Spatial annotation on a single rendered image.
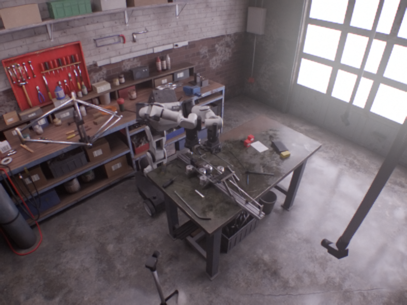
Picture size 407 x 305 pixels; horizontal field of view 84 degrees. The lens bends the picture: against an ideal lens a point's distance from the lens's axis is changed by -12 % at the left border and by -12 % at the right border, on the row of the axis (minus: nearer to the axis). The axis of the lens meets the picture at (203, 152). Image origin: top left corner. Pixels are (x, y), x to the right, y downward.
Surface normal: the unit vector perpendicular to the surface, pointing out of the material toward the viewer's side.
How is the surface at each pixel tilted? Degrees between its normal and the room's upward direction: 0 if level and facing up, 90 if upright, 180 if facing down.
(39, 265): 0
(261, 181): 0
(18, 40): 90
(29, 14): 90
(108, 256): 0
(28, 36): 90
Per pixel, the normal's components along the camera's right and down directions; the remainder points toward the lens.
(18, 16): 0.63, 0.50
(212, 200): 0.00, -0.79
